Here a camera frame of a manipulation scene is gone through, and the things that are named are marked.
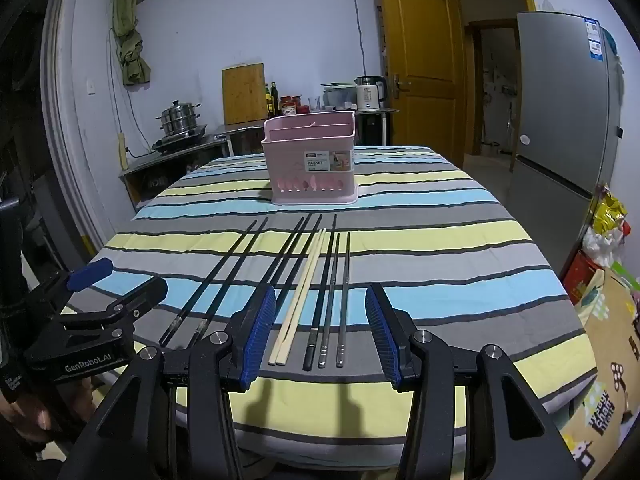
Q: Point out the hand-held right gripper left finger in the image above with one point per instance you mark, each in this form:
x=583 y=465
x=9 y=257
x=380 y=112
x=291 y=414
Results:
x=260 y=340

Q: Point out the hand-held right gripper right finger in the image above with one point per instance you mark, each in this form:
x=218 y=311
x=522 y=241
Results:
x=382 y=340

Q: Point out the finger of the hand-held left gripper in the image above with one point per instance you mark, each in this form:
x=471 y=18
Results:
x=145 y=292
x=90 y=272

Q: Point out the wooden chopstick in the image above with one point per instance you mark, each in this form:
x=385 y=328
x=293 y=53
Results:
x=297 y=290
x=305 y=292

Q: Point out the pink plastic utensil basket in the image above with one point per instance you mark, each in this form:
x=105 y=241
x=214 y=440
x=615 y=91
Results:
x=310 y=160

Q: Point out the person's left hand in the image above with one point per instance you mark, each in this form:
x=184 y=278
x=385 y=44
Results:
x=25 y=420

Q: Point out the striped tablecloth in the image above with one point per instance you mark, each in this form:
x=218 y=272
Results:
x=425 y=240

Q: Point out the yellow power strip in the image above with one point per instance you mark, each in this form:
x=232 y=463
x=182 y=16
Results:
x=121 y=152

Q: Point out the low steel stand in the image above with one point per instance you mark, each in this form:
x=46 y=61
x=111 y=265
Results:
x=150 y=160

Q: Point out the black induction cooker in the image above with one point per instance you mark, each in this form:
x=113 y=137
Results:
x=175 y=142

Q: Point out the stainless steel steamer pot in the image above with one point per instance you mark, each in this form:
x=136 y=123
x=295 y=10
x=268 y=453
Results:
x=180 y=117

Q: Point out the stainless steel counter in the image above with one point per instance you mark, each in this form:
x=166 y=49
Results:
x=240 y=129

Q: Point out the red box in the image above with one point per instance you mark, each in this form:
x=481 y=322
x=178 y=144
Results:
x=580 y=275

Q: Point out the wooden cutting board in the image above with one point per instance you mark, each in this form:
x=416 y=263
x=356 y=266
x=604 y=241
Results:
x=242 y=95

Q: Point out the green knotted curtain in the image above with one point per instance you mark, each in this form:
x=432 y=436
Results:
x=131 y=55

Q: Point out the green oil bottle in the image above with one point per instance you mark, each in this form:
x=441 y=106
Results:
x=267 y=102

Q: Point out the cartoon print floor mat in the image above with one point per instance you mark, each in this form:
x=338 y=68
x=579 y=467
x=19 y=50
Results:
x=610 y=360

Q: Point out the dark glass bottle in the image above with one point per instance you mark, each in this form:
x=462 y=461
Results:
x=274 y=100

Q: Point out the red lid jar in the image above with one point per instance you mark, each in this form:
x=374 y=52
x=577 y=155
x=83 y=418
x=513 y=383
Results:
x=287 y=106

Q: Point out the white plastic bag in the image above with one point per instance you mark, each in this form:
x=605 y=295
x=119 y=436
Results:
x=600 y=246

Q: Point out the clear drinking glass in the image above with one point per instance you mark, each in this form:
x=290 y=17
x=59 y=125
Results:
x=315 y=104

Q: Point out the white electric kettle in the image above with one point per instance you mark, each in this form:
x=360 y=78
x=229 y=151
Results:
x=367 y=95

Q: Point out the grey rice cooker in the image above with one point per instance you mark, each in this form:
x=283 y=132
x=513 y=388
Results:
x=337 y=97

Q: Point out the yellow snack bag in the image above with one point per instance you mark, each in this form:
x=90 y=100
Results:
x=607 y=212

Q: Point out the grey refrigerator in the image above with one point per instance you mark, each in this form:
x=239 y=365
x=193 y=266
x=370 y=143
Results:
x=560 y=110

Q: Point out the yellow wooden door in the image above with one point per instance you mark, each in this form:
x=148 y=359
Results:
x=425 y=50

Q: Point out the white wall switch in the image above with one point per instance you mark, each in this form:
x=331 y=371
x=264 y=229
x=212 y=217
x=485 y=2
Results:
x=91 y=86

